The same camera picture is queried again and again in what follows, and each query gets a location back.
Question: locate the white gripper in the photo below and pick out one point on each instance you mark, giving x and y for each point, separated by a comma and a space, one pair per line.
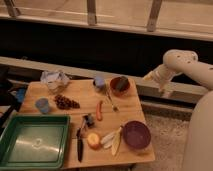
162, 75

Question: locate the peeled yellow banana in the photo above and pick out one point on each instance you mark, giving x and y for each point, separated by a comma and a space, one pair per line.
112, 140

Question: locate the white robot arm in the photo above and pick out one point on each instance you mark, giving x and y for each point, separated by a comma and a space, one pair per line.
198, 152

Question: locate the brown bowl with dark object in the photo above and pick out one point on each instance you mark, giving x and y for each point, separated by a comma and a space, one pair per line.
119, 85

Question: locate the metal fork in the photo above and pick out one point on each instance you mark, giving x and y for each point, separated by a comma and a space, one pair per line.
114, 107

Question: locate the small blue cup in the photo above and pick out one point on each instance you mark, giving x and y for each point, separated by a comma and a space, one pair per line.
99, 83

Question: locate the orange carrot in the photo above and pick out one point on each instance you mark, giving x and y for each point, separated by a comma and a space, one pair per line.
99, 116

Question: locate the wooden cutting board table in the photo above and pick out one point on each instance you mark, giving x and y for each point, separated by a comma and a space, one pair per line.
83, 91

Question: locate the small dark toy object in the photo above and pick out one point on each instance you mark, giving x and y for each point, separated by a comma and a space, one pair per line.
88, 121

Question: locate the bunch of dark grapes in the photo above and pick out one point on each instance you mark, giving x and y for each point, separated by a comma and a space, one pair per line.
64, 103

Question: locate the green plastic tray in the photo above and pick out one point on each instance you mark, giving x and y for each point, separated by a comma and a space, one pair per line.
34, 142

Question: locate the black object at left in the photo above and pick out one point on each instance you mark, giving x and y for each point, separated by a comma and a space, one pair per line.
8, 95

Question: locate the black handled knife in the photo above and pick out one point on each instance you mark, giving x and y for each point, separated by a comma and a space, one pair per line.
80, 145

